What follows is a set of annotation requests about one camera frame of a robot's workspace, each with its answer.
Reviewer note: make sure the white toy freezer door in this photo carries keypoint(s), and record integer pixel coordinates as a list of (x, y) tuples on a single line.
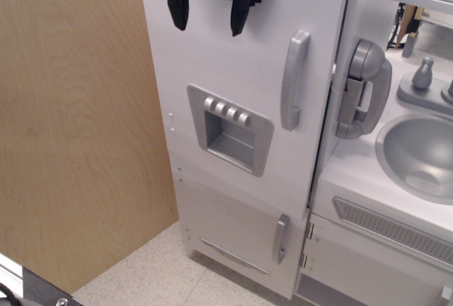
[(239, 234)]

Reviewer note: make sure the grey oven vent panel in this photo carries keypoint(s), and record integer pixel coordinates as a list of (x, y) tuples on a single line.
[(393, 230)]

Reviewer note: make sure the grey toy faucet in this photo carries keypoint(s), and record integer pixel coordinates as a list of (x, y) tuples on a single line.
[(422, 89)]

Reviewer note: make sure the white toy oven door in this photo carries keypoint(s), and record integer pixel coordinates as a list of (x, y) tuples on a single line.
[(344, 267)]

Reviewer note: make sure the white toy kitchen cabinet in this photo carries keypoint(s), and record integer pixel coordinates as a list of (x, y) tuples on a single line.
[(349, 169)]

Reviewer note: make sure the white toy fridge door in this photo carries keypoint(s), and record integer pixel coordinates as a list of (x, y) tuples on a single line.
[(247, 70)]

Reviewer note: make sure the light wooden board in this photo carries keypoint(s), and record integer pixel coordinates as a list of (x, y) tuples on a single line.
[(85, 177)]

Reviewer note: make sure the grey toy telephone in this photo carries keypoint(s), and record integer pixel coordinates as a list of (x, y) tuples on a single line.
[(366, 91)]

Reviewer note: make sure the grey toy sink basin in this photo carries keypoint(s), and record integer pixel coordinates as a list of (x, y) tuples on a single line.
[(415, 152)]

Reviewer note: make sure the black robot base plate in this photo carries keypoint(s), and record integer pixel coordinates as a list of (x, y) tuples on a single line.
[(20, 286)]

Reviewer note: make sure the grey freezer door handle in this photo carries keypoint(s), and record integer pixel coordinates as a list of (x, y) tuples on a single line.
[(278, 253)]

